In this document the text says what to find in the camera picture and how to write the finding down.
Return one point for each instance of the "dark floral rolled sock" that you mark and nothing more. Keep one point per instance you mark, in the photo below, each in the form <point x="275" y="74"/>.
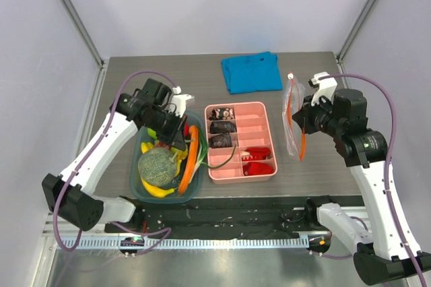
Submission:
<point x="218" y="127"/>

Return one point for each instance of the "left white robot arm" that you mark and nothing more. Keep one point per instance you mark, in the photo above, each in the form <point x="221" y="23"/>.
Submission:
<point x="70" y="194"/>

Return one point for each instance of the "teal plastic fruit bin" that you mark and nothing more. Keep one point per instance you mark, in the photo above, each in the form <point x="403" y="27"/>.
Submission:
<point x="138" y="190"/>

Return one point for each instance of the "yellow green bell pepper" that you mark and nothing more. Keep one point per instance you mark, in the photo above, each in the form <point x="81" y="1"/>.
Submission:
<point x="179" y="154"/>

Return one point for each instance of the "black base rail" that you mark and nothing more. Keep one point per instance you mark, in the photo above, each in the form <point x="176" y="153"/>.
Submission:
<point x="225" y="218"/>

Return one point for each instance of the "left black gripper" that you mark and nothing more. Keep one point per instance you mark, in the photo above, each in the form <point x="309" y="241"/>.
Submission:
<point x="178" y="141"/>

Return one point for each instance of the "green onion stalk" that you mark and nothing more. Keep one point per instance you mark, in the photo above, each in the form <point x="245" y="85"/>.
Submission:
<point x="212" y="158"/>

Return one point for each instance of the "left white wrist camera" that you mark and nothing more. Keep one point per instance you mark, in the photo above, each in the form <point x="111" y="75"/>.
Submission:
<point x="179" y="102"/>

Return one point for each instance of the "yellow banana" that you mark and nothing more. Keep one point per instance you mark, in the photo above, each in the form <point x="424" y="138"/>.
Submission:
<point x="146" y="146"/>
<point x="157" y="192"/>

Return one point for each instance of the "pink divided organizer tray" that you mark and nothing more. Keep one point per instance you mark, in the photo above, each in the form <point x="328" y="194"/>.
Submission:
<point x="252" y="130"/>

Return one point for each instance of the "red pepper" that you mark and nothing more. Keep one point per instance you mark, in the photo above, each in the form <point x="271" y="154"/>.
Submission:
<point x="186" y="129"/>

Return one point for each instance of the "yellow banana lower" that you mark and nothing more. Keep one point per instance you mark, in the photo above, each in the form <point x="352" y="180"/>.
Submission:
<point x="157" y="192"/>

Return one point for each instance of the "dotted dark rolled sock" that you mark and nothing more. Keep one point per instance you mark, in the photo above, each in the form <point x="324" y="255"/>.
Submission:
<point x="222" y="140"/>

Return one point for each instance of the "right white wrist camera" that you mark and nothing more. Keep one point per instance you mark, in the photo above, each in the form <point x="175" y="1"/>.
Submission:
<point x="325" y="86"/>

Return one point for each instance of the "slotted cable duct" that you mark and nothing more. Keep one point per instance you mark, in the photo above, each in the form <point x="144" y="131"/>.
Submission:
<point x="136" y="242"/>

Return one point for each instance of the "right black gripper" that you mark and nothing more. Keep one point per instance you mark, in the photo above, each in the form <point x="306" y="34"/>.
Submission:
<point x="304" y="120"/>

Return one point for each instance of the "orange carrot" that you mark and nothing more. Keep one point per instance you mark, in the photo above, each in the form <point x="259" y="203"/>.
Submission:
<point x="191" y="160"/>

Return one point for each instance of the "yellow banana upper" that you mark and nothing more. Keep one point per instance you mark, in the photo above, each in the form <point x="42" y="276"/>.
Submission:
<point x="146" y="146"/>

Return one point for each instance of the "green netted melon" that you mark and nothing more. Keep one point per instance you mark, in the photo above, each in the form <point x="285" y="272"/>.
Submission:
<point x="158" y="167"/>

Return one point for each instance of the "blue folded cloth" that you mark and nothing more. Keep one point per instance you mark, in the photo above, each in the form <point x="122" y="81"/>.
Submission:
<point x="252" y="73"/>

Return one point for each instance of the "rose pattern rolled sock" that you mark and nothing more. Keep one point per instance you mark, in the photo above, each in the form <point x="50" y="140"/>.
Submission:
<point x="222" y="114"/>

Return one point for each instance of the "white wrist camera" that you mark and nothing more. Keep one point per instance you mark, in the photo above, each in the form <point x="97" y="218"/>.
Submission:
<point x="325" y="86"/>
<point x="179" y="102"/>

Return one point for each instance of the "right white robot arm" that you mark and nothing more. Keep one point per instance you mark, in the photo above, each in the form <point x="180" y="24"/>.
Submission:
<point x="379" y="254"/>

